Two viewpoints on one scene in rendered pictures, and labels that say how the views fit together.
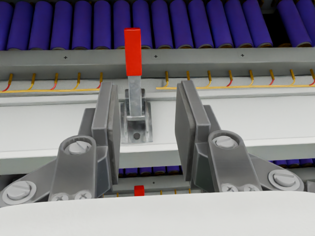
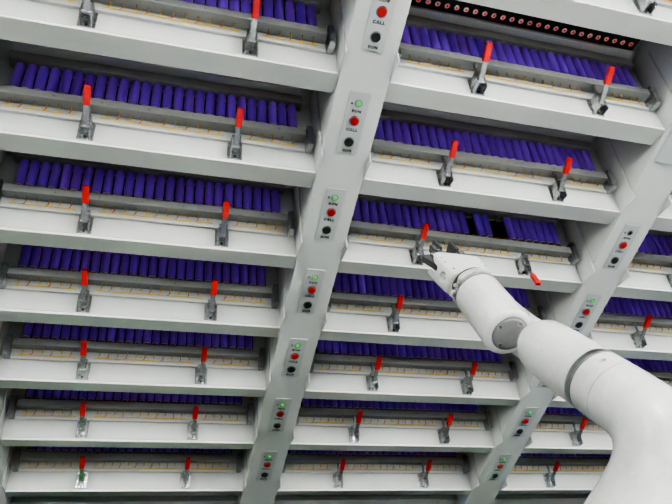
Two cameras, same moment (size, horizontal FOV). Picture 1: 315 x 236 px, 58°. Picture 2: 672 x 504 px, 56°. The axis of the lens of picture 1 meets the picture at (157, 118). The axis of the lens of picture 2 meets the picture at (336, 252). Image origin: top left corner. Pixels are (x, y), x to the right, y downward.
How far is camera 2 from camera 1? 1.21 m
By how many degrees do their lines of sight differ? 14
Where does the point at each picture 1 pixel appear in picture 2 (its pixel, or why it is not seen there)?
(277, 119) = not seen: hidden behind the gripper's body
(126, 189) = (386, 301)
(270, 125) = not seen: hidden behind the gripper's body
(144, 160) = (416, 274)
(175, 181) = (412, 301)
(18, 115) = (371, 249)
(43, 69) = (381, 231)
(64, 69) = (389, 233)
